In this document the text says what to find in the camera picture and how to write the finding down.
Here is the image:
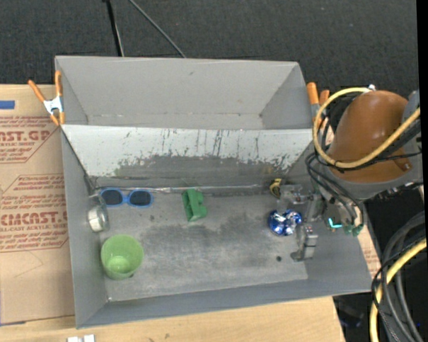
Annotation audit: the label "brown cardboard board red print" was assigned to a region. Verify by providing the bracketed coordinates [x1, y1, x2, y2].
[0, 80, 77, 326]

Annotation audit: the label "green toy block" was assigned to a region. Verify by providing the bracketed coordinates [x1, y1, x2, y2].
[181, 188, 209, 223]

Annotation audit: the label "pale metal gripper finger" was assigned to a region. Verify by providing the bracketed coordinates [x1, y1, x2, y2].
[277, 184, 311, 209]
[289, 224, 320, 263]

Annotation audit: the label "green plastic cup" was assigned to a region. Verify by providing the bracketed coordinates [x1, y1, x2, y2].
[98, 233, 146, 282]

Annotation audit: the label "blue sunglasses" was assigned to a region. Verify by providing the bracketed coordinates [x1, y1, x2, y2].
[98, 185, 156, 210]

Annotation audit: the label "grey metal bin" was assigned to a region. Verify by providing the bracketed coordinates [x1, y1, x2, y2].
[54, 42, 376, 330]

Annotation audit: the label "yellow and black small object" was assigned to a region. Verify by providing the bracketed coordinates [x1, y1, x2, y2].
[268, 177, 284, 198]

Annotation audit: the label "blue shiny foil ball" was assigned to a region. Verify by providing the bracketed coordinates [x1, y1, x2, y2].
[267, 207, 304, 237]

